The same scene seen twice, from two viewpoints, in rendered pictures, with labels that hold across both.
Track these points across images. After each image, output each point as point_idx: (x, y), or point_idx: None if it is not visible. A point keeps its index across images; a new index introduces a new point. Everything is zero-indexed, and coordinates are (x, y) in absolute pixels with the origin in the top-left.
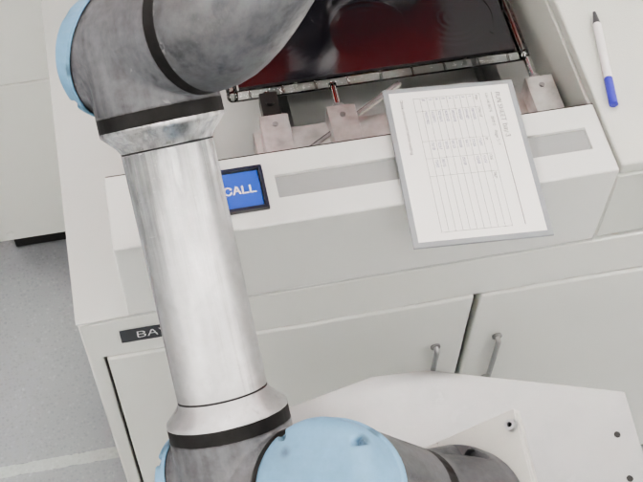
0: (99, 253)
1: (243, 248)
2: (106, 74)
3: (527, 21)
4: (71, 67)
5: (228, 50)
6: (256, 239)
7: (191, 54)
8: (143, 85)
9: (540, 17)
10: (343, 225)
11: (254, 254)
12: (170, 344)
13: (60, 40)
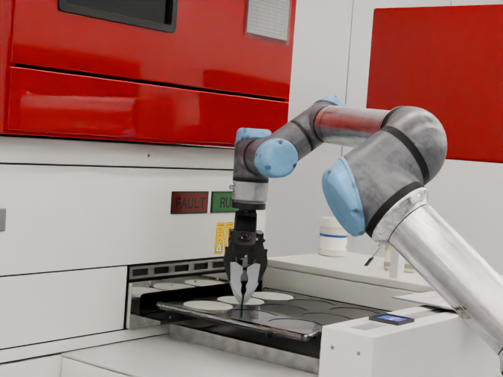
0: None
1: (413, 348)
2: (383, 173)
3: None
4: (355, 182)
5: (441, 140)
6: (418, 339)
7: (430, 141)
8: (404, 173)
9: (392, 304)
10: (444, 332)
11: (416, 357)
12: (492, 299)
13: (340, 176)
